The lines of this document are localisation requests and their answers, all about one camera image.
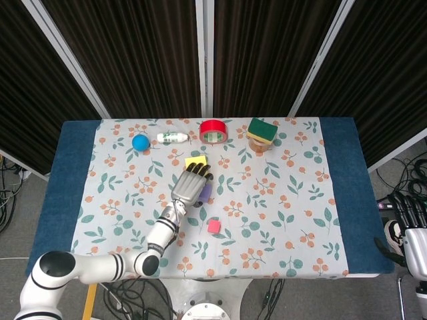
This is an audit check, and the red tape roll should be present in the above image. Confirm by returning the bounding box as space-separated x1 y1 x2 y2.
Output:
199 120 228 145

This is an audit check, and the black cable bundle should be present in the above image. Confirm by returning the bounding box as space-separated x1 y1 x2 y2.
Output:
0 155 29 236
99 279 177 320
375 155 427 204

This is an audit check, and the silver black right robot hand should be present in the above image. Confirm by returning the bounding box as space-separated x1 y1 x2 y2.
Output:
373 192 427 277

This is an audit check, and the yellow block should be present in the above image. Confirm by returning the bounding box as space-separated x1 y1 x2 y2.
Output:
185 155 207 169

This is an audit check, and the yellow wooden strip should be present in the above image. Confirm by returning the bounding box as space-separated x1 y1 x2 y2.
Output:
81 283 98 320

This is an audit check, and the grey metal stand pole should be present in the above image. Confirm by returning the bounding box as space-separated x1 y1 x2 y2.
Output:
396 276 407 320

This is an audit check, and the blue ball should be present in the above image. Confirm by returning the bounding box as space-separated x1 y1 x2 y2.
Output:
131 135 150 153

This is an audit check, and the green yellow sponge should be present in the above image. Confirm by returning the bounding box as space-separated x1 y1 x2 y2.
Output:
247 117 279 145

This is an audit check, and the white bottle green label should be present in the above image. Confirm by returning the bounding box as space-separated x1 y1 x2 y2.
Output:
156 131 190 145

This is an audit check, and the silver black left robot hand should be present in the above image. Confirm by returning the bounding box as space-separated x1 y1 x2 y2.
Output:
170 161 215 209

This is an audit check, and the white black sneaker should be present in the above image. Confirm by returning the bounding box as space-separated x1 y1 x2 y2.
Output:
385 219 406 257

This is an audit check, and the floral printed tablecloth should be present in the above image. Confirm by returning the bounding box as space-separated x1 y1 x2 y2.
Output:
69 117 350 279

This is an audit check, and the purple block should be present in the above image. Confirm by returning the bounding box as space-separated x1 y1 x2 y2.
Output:
198 182 214 205

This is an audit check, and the blue table cover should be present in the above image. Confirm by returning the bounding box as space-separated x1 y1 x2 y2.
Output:
25 116 395 277

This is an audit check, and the clear jar of rubber bands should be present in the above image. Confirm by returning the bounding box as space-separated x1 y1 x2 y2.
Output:
248 135 274 153

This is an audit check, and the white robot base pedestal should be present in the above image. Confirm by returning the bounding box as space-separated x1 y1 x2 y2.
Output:
159 278 254 320

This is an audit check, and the dark ribbed partition panel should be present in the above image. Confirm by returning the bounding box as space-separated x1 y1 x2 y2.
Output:
23 0 206 119
0 0 111 183
288 0 427 173
203 0 351 118

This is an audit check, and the black cable with green light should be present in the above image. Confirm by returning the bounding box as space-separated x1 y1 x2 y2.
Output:
259 278 285 320

